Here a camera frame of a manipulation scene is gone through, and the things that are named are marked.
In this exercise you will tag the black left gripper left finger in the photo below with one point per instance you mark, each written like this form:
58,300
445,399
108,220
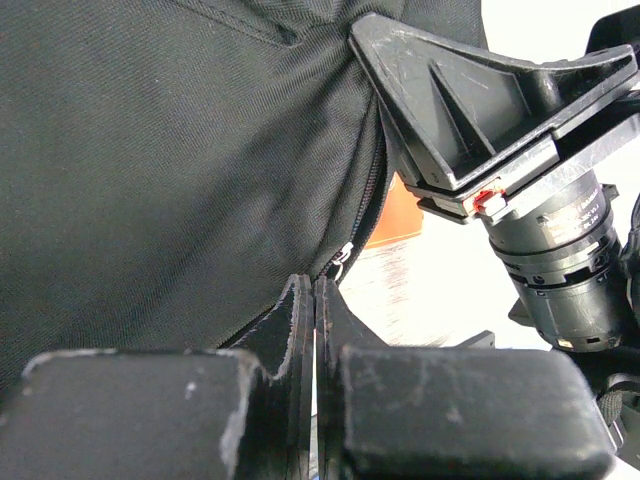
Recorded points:
237,413

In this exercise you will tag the brown leather wallet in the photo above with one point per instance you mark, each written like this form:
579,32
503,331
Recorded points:
400,218

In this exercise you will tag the black fabric backpack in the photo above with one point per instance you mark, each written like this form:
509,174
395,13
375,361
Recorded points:
167,165

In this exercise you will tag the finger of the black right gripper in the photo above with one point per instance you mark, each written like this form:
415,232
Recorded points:
453,112

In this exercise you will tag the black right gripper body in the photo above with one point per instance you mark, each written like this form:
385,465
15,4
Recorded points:
550,221

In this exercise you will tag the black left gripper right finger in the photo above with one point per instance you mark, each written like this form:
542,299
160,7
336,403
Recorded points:
448,413

